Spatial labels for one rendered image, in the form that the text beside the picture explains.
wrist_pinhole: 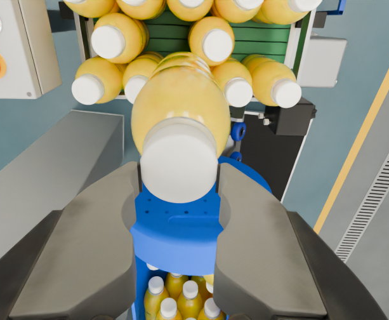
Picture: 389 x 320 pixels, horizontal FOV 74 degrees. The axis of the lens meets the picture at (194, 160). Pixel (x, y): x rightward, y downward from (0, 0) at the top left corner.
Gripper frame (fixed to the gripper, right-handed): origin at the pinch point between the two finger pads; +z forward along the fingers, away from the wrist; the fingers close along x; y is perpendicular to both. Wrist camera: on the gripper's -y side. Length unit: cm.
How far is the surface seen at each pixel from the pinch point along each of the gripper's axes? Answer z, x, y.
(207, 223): 18.7, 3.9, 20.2
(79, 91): 25.7, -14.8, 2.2
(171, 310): 26, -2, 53
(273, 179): 125, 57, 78
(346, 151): 141, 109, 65
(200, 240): 14.9, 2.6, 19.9
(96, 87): 25.7, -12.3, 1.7
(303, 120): 37.8, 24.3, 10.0
